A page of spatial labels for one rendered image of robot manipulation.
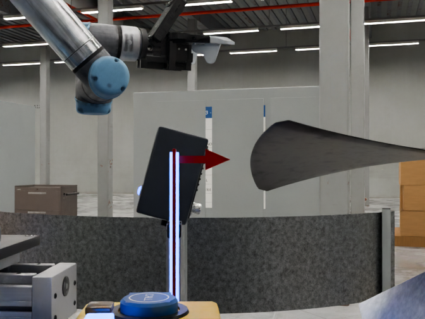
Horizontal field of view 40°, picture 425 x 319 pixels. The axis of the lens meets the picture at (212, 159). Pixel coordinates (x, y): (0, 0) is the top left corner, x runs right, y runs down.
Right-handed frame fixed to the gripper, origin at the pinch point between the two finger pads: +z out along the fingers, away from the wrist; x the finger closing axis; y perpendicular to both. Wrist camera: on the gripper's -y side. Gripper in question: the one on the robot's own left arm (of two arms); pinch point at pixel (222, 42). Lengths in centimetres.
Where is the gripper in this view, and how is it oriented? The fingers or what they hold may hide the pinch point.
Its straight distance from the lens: 138.0
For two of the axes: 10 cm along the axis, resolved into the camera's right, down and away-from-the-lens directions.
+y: -0.5, 9.9, 1.2
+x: 3.7, 1.3, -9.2
